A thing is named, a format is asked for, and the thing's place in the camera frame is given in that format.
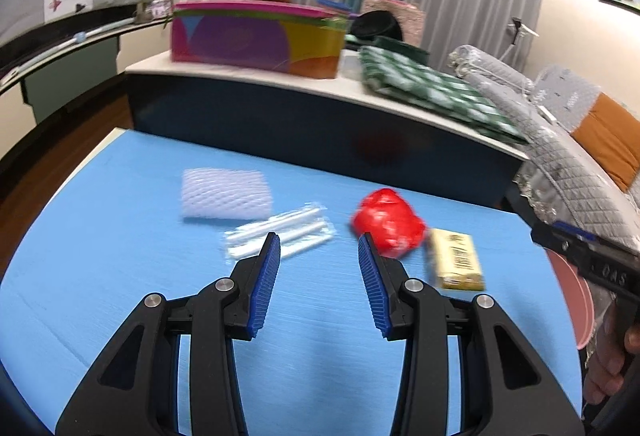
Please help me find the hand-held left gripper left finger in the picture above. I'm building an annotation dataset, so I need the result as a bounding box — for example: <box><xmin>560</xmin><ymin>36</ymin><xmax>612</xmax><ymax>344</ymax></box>
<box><xmin>55</xmin><ymin>232</ymin><xmax>282</xmax><ymax>436</ymax></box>

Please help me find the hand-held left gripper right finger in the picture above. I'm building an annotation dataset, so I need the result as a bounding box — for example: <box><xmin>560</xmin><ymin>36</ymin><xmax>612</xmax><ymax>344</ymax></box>
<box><xmin>357</xmin><ymin>232</ymin><xmax>586</xmax><ymax>436</ymax></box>

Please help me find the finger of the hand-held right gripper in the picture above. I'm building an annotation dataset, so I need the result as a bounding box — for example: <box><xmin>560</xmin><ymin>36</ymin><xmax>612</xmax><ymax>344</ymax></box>
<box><xmin>530</xmin><ymin>211</ymin><xmax>601</xmax><ymax>263</ymax></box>

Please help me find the pink round plate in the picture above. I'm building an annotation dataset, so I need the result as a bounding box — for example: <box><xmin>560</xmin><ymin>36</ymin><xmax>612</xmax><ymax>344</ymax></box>
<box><xmin>545</xmin><ymin>248</ymin><xmax>596</xmax><ymax>351</ymax></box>

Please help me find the clear plastic straw packet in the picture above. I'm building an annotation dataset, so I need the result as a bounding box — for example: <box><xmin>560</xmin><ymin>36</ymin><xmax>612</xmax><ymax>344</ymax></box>
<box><xmin>221</xmin><ymin>202</ymin><xmax>336</xmax><ymax>262</ymax></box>

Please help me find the small red plastic bag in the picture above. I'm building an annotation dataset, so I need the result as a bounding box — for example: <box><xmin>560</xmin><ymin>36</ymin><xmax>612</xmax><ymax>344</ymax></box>
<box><xmin>350</xmin><ymin>187</ymin><xmax>427</xmax><ymax>259</ymax></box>

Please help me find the person's right hand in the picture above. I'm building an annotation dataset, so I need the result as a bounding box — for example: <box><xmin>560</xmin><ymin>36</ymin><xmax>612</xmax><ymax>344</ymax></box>
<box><xmin>582</xmin><ymin>306</ymin><xmax>628</xmax><ymax>407</ymax></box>

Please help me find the gold white tissue pack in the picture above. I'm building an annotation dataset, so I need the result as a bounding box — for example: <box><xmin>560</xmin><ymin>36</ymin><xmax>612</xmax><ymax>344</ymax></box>
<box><xmin>426</xmin><ymin>228</ymin><xmax>486</xmax><ymax>292</ymax></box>

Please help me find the sofa with grey quilted cover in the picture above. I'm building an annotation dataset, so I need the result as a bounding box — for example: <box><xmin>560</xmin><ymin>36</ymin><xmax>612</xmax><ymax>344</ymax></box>
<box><xmin>447</xmin><ymin>44</ymin><xmax>640</xmax><ymax>257</ymax></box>

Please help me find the white foam net sleeve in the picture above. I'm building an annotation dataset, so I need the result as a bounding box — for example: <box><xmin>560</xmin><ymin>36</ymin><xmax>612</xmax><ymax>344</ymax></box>
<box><xmin>180</xmin><ymin>167</ymin><xmax>275</xmax><ymax>221</ymax></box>

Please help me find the orange cushion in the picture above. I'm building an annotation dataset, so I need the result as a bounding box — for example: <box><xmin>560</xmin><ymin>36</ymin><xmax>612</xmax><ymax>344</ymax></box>
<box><xmin>570</xmin><ymin>93</ymin><xmax>636</xmax><ymax>192</ymax></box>

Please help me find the dark low table white top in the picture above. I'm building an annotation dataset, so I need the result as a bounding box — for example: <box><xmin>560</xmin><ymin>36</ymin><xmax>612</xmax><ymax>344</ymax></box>
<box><xmin>125</xmin><ymin>48</ymin><xmax>531</xmax><ymax>209</ymax></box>

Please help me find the green checkered cloth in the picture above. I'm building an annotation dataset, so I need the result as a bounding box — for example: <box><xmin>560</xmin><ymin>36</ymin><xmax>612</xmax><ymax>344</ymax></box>
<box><xmin>359</xmin><ymin>45</ymin><xmax>531</xmax><ymax>146</ymax></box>

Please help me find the colourful gift box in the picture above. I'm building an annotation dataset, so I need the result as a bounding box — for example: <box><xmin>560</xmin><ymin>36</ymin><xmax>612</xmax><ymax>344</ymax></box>
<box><xmin>170</xmin><ymin>0</ymin><xmax>348</xmax><ymax>80</ymax></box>

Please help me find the dark green cabinet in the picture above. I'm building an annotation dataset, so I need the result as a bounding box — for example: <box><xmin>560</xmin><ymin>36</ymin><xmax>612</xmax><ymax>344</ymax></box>
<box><xmin>20</xmin><ymin>23</ymin><xmax>173</xmax><ymax>124</ymax></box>

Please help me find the white rod blue knob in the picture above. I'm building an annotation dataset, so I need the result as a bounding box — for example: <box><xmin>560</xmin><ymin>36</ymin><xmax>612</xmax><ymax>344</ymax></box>
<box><xmin>10</xmin><ymin>18</ymin><xmax>136</xmax><ymax>67</ymax></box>

